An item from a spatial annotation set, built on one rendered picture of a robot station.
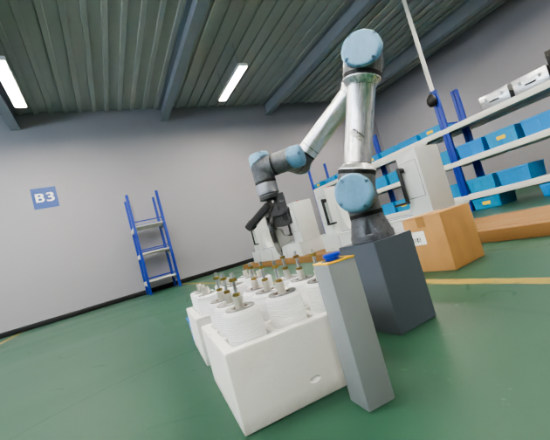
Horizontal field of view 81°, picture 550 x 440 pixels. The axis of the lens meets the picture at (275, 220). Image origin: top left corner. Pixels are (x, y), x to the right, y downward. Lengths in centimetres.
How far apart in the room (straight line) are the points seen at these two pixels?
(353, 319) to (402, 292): 43
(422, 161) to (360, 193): 191
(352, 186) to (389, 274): 31
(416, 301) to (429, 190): 175
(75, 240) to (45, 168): 149
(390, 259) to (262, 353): 53
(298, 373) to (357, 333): 19
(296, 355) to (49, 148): 727
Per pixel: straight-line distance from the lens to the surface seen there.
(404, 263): 115
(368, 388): 77
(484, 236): 250
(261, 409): 82
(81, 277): 721
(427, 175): 286
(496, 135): 540
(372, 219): 112
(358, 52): 107
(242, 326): 80
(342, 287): 70
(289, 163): 107
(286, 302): 82
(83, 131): 786
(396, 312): 111
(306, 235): 431
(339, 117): 120
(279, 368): 81
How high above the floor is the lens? 39
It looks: 3 degrees up
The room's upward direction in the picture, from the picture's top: 15 degrees counter-clockwise
